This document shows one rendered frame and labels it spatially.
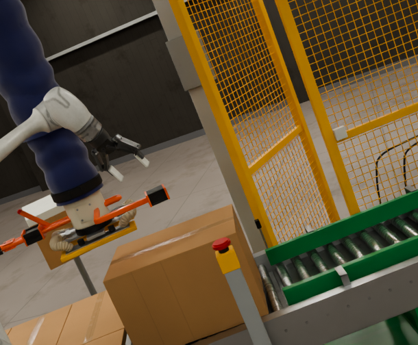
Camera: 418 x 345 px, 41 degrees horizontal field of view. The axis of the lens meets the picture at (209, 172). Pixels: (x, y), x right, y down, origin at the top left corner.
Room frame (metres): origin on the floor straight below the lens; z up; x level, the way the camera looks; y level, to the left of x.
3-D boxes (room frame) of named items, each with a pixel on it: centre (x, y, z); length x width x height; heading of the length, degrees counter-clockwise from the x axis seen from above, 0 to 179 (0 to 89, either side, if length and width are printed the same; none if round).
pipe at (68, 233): (2.40, 0.56, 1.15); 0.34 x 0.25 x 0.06; 97
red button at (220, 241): (1.89, 0.06, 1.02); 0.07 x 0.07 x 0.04
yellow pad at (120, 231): (2.30, 0.55, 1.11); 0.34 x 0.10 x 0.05; 97
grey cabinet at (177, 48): (3.30, -0.15, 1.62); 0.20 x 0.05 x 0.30; 89
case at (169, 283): (2.39, 0.27, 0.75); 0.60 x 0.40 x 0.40; 85
